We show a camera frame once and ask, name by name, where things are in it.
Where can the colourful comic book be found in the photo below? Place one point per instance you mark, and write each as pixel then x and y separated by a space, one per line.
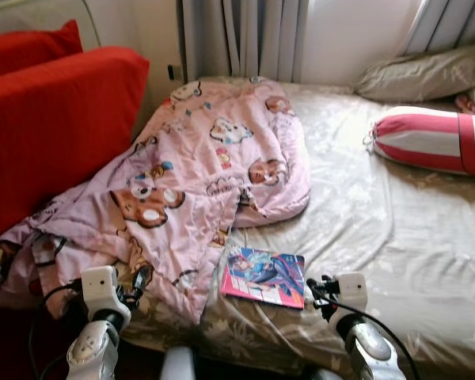
pixel 261 273

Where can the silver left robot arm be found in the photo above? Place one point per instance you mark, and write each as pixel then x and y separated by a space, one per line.
pixel 91 348

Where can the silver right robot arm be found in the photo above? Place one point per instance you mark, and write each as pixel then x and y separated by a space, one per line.
pixel 372 344

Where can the beige floral bed sheet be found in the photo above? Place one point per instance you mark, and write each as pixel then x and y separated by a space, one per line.
pixel 380 237

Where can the grey robot right leg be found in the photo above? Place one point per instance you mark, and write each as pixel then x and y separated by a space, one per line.
pixel 324 374

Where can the grey robot leg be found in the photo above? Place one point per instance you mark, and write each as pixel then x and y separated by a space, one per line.
pixel 178 366
pixel 324 374

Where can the grey robot left leg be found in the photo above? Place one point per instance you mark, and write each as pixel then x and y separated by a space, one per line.
pixel 178 366

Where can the pink cartoon bear blanket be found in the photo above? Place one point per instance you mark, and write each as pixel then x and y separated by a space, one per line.
pixel 198 174

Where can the large red cushion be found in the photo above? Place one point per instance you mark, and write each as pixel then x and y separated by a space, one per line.
pixel 55 119

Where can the red white striped bolster pillow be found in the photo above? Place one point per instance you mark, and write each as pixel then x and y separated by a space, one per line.
pixel 427 138

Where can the pink patterned cloth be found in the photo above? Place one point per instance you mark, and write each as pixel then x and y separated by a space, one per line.
pixel 465 103

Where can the beige pillow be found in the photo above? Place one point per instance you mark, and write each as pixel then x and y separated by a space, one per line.
pixel 427 75

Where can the small red cushion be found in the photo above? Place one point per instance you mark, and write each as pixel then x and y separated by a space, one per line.
pixel 24 51

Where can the grey curtain panel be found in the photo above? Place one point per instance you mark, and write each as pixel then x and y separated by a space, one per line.
pixel 451 20
pixel 245 36

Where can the beige padded headboard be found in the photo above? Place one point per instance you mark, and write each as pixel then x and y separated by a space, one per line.
pixel 39 16

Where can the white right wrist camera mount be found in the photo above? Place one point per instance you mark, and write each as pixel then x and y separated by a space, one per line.
pixel 351 289

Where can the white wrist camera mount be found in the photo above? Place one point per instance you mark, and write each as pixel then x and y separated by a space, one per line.
pixel 101 286
pixel 351 289

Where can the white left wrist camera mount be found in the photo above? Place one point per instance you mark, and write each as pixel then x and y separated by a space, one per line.
pixel 101 286

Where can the dark wall socket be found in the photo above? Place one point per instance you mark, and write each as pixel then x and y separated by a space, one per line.
pixel 174 71

